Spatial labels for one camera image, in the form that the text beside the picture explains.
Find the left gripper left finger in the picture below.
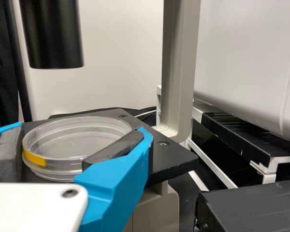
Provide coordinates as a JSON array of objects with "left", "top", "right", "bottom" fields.
[{"left": 0, "top": 121, "right": 25, "bottom": 183}]

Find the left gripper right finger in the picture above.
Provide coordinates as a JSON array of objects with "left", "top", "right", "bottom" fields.
[{"left": 74, "top": 127, "right": 154, "bottom": 232}]

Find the petri dish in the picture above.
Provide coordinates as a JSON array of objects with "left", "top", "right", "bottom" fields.
[{"left": 21, "top": 115, "right": 133, "bottom": 182}]

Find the black platform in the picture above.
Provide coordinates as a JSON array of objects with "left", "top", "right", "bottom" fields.
[
  {"left": 156, "top": 84, "right": 290, "bottom": 189},
  {"left": 195, "top": 179, "right": 290, "bottom": 232}
]

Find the cream microscope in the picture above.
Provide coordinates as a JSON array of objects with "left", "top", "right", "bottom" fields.
[{"left": 18, "top": 0, "right": 201, "bottom": 232}]

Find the white box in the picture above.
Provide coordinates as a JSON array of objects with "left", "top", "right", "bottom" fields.
[{"left": 13, "top": 0, "right": 290, "bottom": 145}]

